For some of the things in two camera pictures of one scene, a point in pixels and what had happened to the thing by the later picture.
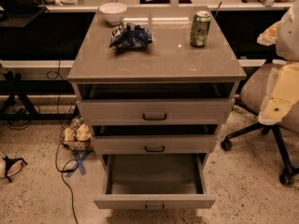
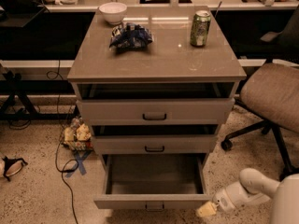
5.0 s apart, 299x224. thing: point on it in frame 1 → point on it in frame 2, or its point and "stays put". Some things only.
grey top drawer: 156,112 stays put
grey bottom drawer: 154,182 stays put
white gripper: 289,37 → 224,201
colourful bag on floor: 78,135 stays put
